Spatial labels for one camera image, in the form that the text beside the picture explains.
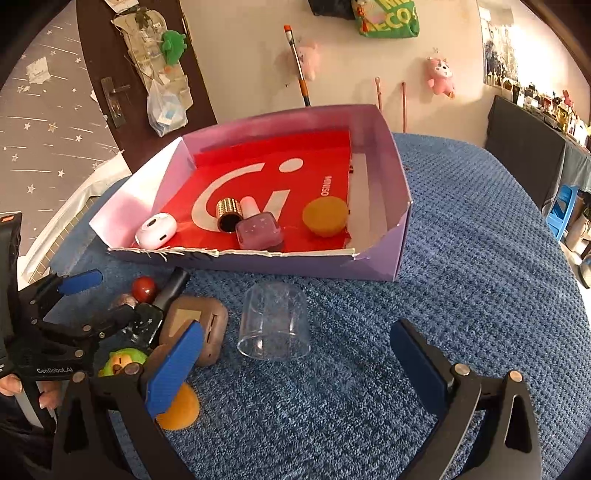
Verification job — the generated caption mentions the white earbud case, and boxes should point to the white earbud case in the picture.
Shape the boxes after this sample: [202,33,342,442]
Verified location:
[134,213,177,250]

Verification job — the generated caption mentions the person's hand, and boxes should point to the person's hand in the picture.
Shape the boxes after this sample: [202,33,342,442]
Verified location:
[0,374,63,410]

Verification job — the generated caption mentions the green capybara toy figure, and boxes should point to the green capybara toy figure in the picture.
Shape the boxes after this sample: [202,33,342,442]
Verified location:
[98,348,147,377]

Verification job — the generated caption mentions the black smart watch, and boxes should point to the black smart watch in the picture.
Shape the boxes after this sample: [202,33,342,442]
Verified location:
[123,267,190,351]

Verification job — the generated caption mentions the blue knitted table cloth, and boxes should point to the blue knitted table cloth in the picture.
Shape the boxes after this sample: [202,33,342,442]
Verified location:
[45,132,585,480]

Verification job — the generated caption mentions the pink nail polish bottle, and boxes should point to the pink nail polish bottle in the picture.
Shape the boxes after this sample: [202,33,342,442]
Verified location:
[235,196,283,251]

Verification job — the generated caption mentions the pink plush toy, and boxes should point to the pink plush toy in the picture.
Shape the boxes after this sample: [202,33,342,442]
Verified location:
[427,57,455,98]
[297,43,322,81]

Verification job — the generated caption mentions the green tote bag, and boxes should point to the green tote bag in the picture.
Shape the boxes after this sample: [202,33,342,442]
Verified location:
[352,0,420,39]

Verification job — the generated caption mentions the dark red ball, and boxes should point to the dark red ball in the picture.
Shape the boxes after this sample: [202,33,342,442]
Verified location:
[131,276,159,304]

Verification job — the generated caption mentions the pink plush toy middle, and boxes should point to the pink plush toy middle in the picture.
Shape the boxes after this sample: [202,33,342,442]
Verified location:
[297,43,322,81]

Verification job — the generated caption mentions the orange round puck in box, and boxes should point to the orange round puck in box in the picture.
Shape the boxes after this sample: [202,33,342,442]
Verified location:
[301,196,349,238]

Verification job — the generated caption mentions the brown earbud case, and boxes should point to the brown earbud case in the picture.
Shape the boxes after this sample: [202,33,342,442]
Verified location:
[158,295,228,367]

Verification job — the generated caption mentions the hanging organizer with bag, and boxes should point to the hanging organizer with bag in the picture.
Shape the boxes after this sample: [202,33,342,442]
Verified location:
[112,5,193,137]

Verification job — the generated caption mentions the red Miniso paper sheet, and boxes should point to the red Miniso paper sheet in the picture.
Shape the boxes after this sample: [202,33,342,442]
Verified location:
[161,129,352,253]

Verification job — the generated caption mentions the black side table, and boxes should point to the black side table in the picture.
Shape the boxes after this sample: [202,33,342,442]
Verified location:
[485,96,590,216]

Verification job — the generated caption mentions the dark brown door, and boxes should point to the dark brown door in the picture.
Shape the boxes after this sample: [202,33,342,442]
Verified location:
[76,0,217,172]

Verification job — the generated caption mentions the orange tipped mop handle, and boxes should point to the orange tipped mop handle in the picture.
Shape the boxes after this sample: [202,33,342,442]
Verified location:
[283,25,311,107]

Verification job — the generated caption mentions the pink plush toy right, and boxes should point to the pink plush toy right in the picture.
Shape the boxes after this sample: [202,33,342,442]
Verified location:
[427,57,455,98]

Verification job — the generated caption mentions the purple cardboard box tray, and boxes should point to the purple cardboard box tray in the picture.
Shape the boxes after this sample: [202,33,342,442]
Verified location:
[90,104,412,282]

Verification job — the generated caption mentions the clear plastic cup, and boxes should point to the clear plastic cup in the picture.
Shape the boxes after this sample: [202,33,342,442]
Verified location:
[238,282,311,361]

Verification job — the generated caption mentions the blue plastic stool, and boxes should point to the blue plastic stool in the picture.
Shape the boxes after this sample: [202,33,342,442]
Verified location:
[546,185,578,241]

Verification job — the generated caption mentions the black hanging bag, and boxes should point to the black hanging bag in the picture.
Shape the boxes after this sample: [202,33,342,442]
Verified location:
[308,0,356,20]

